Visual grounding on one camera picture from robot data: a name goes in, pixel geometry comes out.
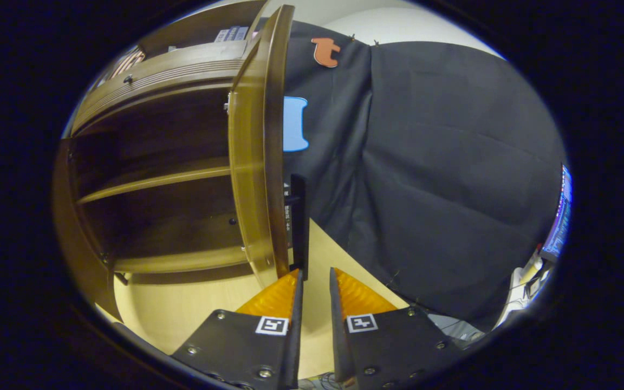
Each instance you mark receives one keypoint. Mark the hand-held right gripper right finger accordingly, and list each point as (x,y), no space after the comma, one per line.
(338,336)

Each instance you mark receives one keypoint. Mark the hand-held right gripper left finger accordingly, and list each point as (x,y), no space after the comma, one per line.
(294,336)

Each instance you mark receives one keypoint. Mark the wooden double-door shoe cabinet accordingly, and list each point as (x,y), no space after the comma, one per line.
(182,173)

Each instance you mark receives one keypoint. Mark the wooden cabinet drawer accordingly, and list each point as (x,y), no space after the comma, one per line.
(182,70)

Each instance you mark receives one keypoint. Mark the black backdrop cloth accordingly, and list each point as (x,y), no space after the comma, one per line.
(442,162)

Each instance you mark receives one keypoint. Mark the computer monitor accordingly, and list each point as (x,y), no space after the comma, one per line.
(558,222)

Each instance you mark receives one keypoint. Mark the grey spine book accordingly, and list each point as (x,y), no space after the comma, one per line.
(242,33)

